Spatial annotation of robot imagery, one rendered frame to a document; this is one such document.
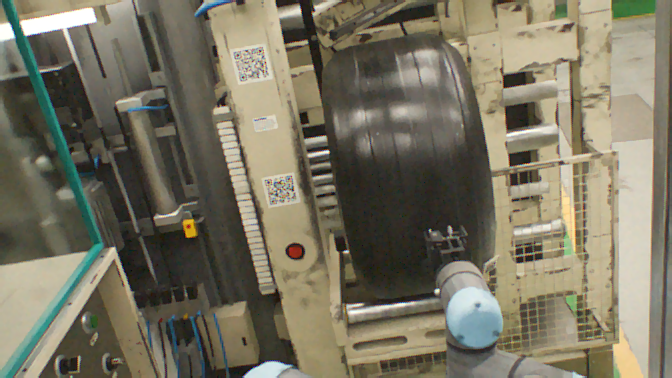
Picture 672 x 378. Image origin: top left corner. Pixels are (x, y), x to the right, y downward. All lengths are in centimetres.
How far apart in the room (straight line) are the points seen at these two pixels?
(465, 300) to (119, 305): 69
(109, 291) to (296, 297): 48
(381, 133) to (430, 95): 12
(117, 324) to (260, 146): 47
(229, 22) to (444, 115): 47
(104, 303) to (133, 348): 12
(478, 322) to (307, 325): 75
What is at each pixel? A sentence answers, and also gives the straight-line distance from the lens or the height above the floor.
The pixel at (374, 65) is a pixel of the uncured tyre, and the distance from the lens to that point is 129.
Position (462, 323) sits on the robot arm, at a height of 121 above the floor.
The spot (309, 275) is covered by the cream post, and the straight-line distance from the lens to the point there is 150.
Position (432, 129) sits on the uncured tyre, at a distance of 119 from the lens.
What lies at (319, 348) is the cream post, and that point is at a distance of 162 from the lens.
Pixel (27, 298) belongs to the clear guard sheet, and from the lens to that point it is 102.
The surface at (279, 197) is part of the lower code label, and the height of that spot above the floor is 120.
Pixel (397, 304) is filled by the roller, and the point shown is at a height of 92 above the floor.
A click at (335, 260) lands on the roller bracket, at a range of 162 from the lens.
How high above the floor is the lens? 174
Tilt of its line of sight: 23 degrees down
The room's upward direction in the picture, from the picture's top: 11 degrees counter-clockwise
